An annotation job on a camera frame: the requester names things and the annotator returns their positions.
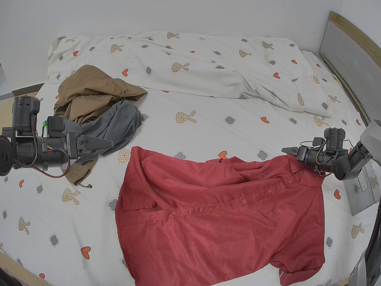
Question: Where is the bed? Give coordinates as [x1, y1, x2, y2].
[0, 11, 381, 286]

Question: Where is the red shirt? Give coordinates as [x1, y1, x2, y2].
[114, 146, 325, 286]

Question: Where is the clear plastic box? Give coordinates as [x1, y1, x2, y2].
[344, 160, 381, 217]

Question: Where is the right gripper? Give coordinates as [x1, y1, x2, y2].
[297, 146, 322, 170]

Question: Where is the grey garment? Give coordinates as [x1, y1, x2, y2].
[64, 100, 143, 157]

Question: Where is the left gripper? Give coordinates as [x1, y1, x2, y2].
[38, 131, 114, 170]

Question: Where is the brown garment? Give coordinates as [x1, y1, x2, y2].
[54, 65, 148, 187]

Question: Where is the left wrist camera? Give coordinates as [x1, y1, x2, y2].
[42, 116, 65, 139]

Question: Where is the white printed quilt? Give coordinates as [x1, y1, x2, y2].
[46, 31, 334, 118]

